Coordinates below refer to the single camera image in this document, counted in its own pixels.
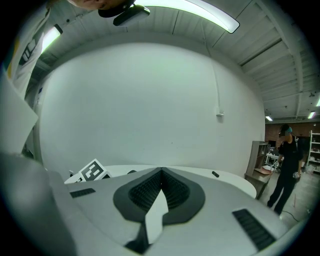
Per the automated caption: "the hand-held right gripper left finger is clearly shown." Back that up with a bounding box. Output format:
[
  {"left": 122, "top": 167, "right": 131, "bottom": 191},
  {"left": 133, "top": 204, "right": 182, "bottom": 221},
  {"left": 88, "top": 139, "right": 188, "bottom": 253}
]
[{"left": 112, "top": 166, "right": 163, "bottom": 224}]

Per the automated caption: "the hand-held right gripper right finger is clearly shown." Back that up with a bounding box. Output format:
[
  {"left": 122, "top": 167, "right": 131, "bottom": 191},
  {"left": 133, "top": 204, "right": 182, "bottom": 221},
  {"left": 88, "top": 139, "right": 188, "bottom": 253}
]
[{"left": 159, "top": 166, "right": 206, "bottom": 225}]

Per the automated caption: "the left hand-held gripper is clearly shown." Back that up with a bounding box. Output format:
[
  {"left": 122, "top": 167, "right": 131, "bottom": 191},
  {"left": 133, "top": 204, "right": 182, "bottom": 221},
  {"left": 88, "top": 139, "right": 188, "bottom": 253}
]
[{"left": 64, "top": 158, "right": 138, "bottom": 185}]

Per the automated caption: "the white table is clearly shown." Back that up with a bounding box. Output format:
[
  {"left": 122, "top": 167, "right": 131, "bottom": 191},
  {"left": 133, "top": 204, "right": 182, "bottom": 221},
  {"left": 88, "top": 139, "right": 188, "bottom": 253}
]
[{"left": 63, "top": 164, "right": 258, "bottom": 200}]

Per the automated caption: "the wooden shelf cabinet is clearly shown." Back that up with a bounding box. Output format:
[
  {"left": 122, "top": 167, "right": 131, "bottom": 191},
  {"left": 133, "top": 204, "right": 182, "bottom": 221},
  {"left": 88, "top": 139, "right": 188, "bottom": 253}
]
[{"left": 244, "top": 140, "right": 273, "bottom": 200}]

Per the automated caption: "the white shelving rack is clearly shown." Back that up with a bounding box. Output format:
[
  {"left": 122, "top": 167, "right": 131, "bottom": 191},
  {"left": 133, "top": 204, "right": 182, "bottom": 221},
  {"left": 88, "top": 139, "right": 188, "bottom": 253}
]
[{"left": 305, "top": 129, "right": 320, "bottom": 174}]

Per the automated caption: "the short ceiling light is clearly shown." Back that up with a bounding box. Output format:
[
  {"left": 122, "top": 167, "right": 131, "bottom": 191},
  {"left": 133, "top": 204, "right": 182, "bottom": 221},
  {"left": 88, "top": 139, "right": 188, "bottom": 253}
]
[{"left": 40, "top": 23, "right": 64, "bottom": 55}]

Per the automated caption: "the white printed shirt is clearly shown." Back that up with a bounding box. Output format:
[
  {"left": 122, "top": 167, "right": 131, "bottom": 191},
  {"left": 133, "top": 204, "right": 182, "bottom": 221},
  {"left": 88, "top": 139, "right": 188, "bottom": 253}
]
[{"left": 1, "top": 6, "right": 51, "bottom": 101}]

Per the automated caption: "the person's face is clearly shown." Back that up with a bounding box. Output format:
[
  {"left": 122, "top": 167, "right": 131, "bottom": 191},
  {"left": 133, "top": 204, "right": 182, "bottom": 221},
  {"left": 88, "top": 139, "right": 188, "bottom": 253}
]
[{"left": 66, "top": 0, "right": 138, "bottom": 11}]

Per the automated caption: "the long curved ceiling light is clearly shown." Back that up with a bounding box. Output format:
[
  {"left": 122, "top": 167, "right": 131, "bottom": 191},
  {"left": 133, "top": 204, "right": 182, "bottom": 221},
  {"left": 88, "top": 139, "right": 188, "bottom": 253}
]
[{"left": 134, "top": 0, "right": 241, "bottom": 34}]

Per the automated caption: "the white wall conduit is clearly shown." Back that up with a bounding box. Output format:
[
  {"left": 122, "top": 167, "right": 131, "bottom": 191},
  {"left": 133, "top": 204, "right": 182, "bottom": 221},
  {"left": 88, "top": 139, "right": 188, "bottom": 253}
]
[{"left": 199, "top": 24, "right": 222, "bottom": 111}]

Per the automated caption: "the head-worn camera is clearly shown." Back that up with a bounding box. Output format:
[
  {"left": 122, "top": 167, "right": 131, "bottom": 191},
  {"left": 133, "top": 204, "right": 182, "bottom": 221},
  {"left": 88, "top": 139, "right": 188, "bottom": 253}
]
[{"left": 97, "top": 3, "right": 151, "bottom": 27}]

